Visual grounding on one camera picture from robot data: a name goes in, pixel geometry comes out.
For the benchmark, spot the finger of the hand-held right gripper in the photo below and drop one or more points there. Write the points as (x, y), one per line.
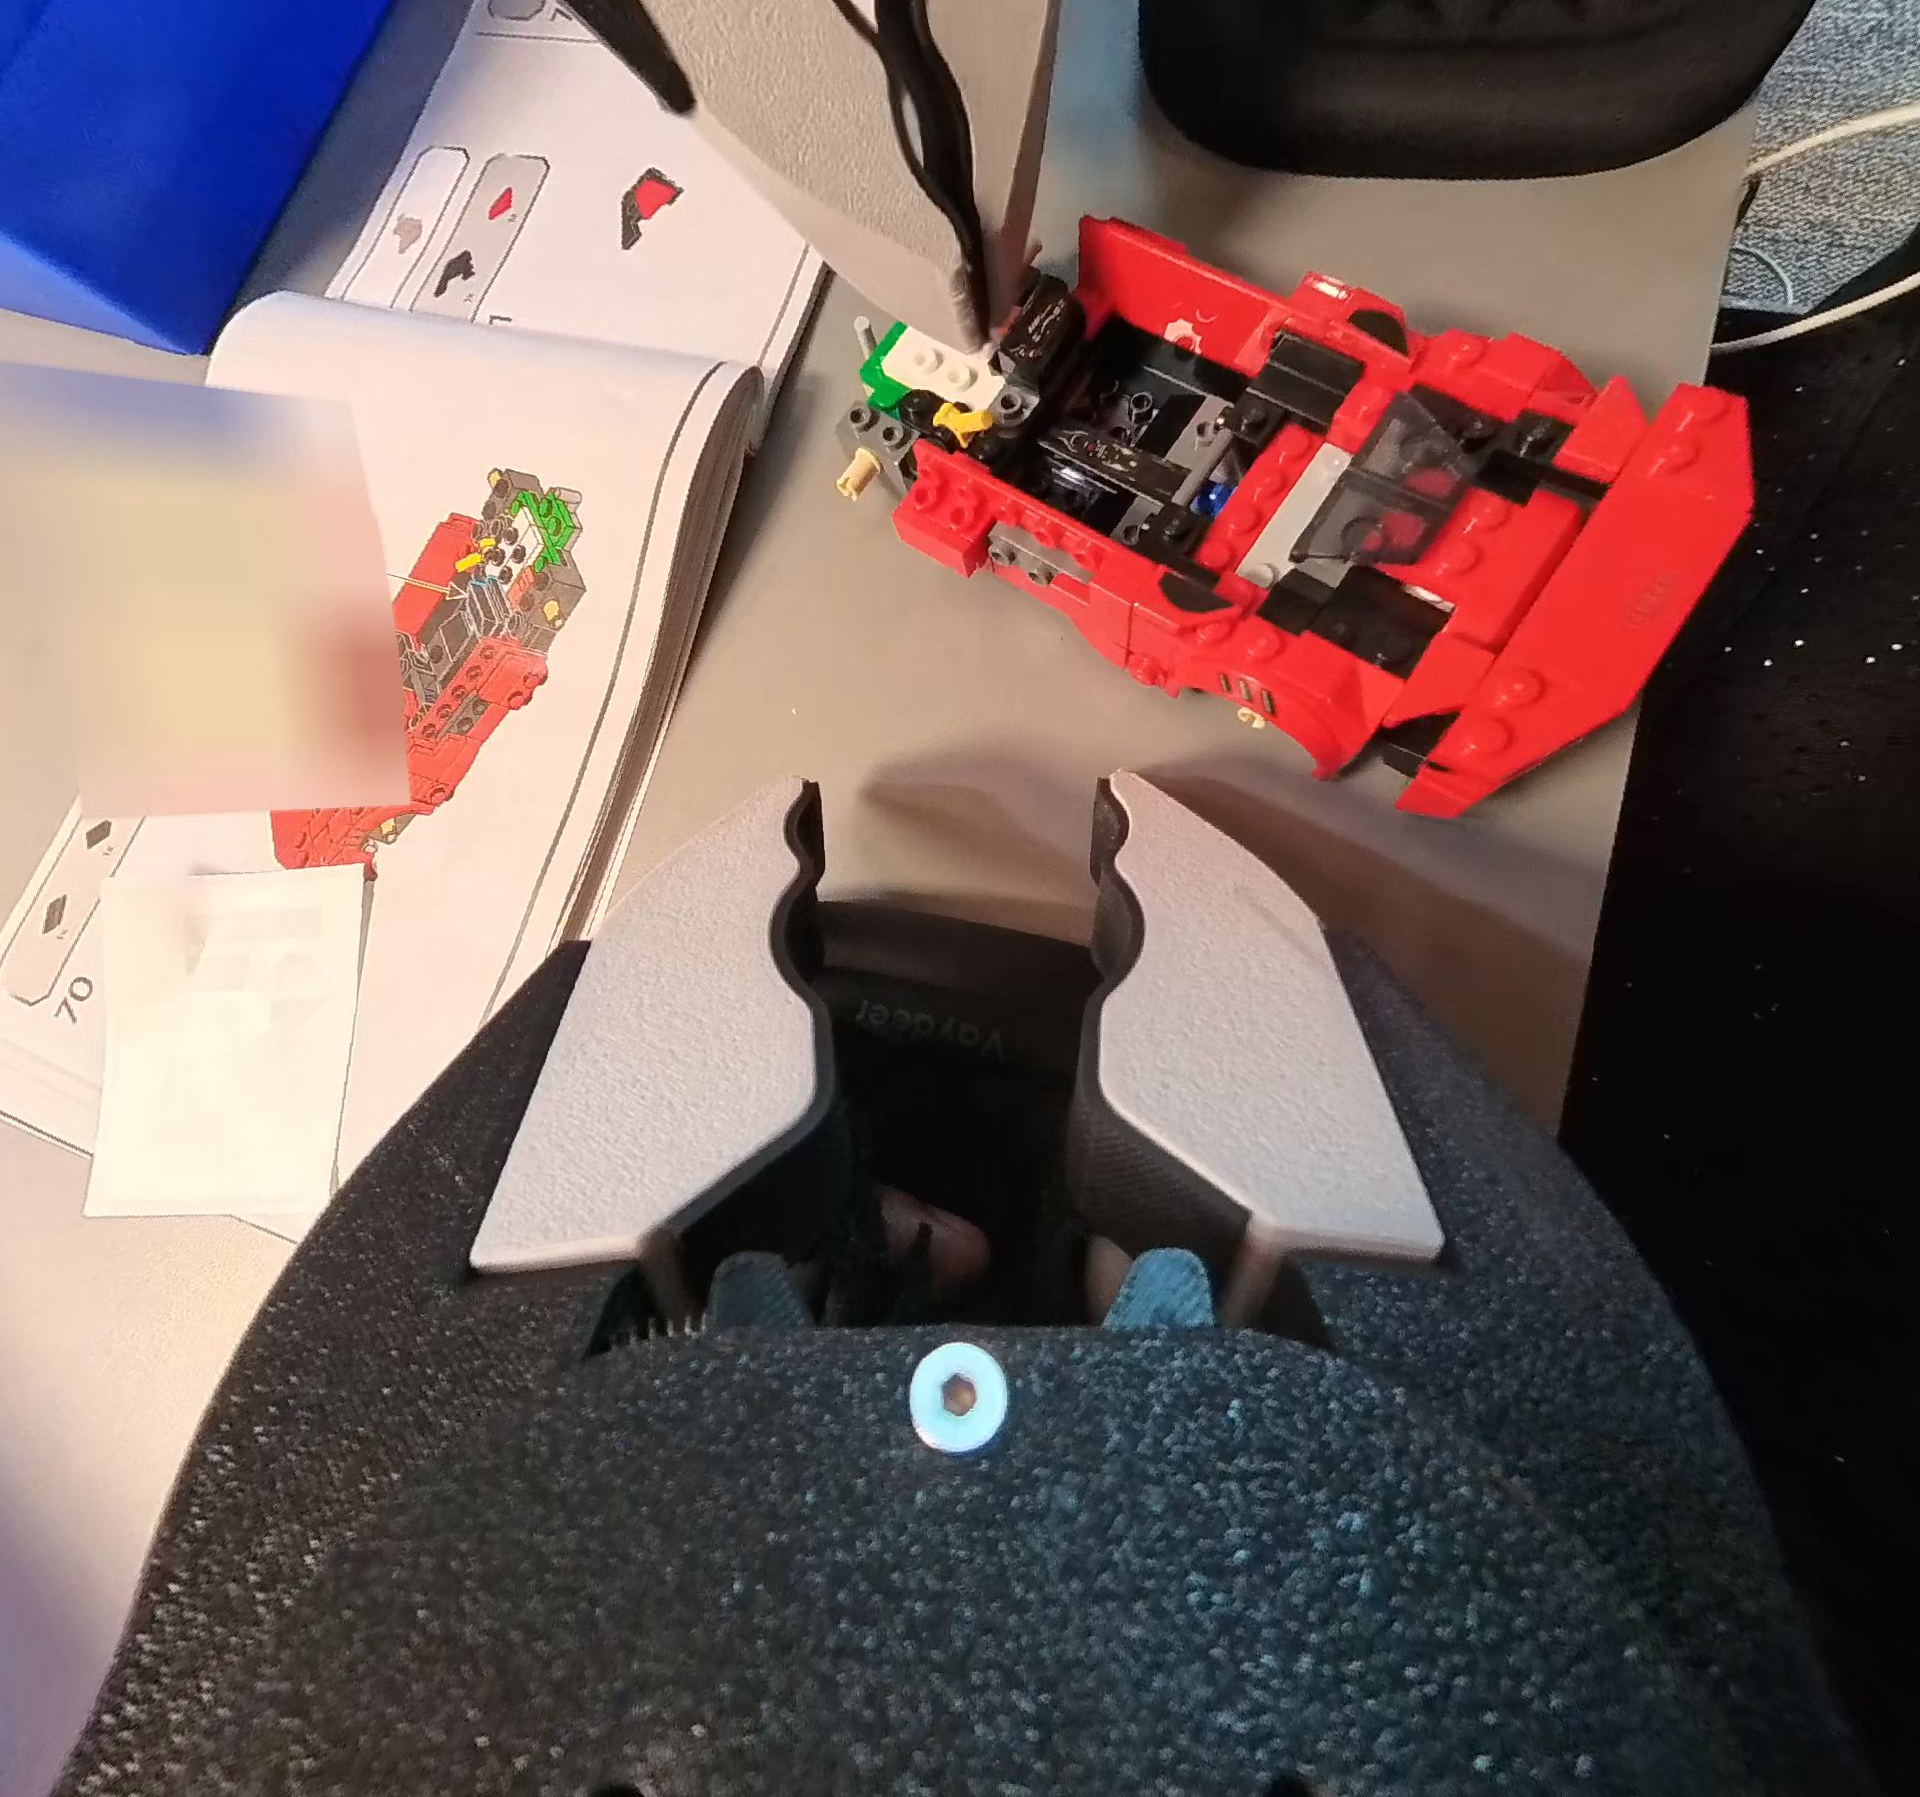
(749, 27)
(995, 27)

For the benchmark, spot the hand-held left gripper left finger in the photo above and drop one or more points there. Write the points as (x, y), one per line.
(661, 1079)

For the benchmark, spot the lego instruction booklet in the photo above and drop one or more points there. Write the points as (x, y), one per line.
(598, 398)

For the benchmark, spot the blue storage bin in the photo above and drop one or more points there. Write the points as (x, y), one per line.
(180, 100)

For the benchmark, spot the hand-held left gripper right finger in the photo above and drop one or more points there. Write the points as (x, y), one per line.
(1260, 1079)

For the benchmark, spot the red lego car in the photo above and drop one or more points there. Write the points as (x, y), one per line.
(1648, 521)

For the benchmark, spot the white sticker sheet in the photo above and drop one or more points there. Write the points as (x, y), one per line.
(224, 1079)

